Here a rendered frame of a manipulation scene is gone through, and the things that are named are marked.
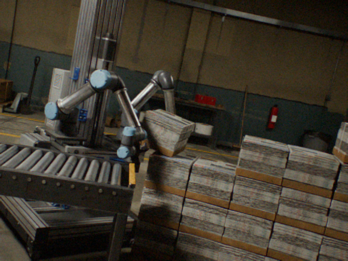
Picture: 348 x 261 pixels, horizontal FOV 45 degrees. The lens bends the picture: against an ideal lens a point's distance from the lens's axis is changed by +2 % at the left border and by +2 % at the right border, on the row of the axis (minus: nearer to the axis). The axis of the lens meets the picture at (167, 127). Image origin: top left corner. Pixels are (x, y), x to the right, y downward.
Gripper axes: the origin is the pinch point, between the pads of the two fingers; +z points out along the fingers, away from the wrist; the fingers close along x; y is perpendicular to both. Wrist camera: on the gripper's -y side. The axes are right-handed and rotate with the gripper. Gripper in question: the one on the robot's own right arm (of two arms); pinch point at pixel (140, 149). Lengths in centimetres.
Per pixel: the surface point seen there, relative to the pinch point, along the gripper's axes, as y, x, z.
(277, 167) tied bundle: -9, -90, -3
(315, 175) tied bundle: -14, -112, -2
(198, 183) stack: -21.1, -40.9, -4.5
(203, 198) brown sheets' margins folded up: -31, -44, -4
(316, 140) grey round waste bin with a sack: -65, -170, 685
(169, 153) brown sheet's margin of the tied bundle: -1.9, -20.4, -1.1
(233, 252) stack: -65, -63, -3
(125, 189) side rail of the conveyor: -8, -21, -86
